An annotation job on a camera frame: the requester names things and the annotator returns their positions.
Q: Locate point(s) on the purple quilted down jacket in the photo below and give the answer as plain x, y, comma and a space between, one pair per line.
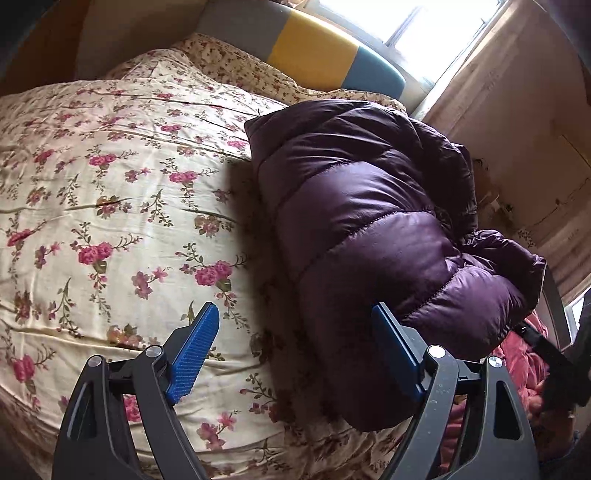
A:
369, 221

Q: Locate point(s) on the small-flowered floral pillow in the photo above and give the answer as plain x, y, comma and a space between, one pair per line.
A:
221, 64

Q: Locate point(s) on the wooden wardrobe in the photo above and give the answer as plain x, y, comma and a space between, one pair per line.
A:
46, 46

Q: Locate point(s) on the person's right hand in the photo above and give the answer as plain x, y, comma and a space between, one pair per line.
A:
554, 429

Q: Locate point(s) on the cream floral duvet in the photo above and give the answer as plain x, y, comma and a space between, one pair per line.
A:
115, 194

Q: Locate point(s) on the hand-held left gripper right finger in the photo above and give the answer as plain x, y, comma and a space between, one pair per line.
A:
397, 351

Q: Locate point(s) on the grey curved rail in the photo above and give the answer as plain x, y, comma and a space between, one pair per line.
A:
555, 304

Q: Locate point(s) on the grey yellow blue headboard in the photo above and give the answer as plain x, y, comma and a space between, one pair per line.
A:
318, 46

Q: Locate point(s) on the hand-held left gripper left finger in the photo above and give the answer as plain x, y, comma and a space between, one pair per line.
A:
196, 350

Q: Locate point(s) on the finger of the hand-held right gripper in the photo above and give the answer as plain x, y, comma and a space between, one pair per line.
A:
542, 344

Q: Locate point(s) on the bright window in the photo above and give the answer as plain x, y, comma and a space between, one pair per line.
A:
415, 27

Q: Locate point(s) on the pink crumpled cloth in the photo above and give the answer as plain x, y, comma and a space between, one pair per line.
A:
521, 364

